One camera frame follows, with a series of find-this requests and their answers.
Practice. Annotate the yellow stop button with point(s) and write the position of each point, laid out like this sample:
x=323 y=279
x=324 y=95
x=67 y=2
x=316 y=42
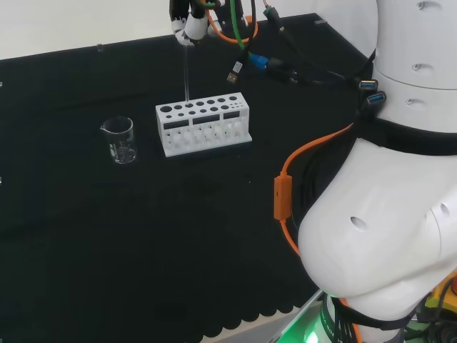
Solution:
x=444 y=289

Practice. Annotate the clear glass rod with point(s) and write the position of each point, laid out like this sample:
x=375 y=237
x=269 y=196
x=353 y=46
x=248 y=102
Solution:
x=187 y=75

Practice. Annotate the blue USB plug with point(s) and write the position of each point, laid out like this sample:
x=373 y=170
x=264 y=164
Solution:
x=377 y=98
x=368 y=85

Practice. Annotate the black bench cloth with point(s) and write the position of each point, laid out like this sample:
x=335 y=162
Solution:
x=143 y=232

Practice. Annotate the white test tube rack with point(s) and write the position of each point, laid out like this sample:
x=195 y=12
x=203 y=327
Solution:
x=207 y=137

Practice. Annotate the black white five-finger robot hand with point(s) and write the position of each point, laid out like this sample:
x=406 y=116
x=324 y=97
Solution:
x=194 y=25

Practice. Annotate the pale metal base plate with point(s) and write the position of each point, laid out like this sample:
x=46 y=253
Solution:
x=300 y=321

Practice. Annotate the clear glass beaker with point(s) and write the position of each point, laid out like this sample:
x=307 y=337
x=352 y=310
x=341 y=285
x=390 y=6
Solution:
x=123 y=146

